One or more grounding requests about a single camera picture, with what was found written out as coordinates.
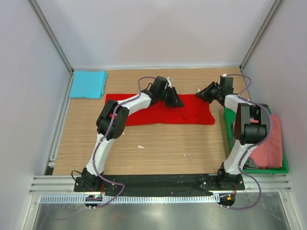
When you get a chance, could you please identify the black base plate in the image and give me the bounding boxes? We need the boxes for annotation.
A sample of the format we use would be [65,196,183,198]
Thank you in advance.
[74,174,245,197]

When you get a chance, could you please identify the pink t-shirt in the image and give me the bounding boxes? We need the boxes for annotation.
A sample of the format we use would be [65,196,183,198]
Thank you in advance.
[249,114,283,168]

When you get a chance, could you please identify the white slotted cable duct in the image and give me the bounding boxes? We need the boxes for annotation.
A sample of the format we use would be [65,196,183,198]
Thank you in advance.
[40,194,220,205]

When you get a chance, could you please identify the folded light blue t-shirt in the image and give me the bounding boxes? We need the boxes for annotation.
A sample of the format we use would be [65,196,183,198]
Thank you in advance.
[69,70,108,99]

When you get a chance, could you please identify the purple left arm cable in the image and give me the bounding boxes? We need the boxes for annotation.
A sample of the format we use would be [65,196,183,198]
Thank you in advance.
[92,76,158,208]

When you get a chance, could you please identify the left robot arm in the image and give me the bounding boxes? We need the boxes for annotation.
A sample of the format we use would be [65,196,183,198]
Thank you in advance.
[74,76,184,192]

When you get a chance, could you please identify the grey t-shirt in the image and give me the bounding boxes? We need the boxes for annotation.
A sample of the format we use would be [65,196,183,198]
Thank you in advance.
[243,158,259,170]

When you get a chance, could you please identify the green plastic bin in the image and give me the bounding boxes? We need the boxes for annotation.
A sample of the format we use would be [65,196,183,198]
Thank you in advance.
[223,104,290,173]

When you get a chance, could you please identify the left aluminium frame post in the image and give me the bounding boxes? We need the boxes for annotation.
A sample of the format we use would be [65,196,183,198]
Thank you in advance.
[27,0,73,74]

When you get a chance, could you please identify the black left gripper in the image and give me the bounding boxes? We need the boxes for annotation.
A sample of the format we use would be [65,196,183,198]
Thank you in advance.
[158,87,185,109]

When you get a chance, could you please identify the red t-shirt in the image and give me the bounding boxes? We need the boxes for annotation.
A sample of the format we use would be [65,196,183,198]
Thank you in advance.
[105,93,215,127]

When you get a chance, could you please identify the aluminium frame post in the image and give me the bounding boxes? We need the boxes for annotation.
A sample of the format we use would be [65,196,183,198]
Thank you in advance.
[27,0,73,74]
[239,0,284,72]

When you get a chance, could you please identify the right aluminium frame post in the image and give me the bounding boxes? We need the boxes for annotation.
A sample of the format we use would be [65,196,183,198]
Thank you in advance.
[239,0,284,72]

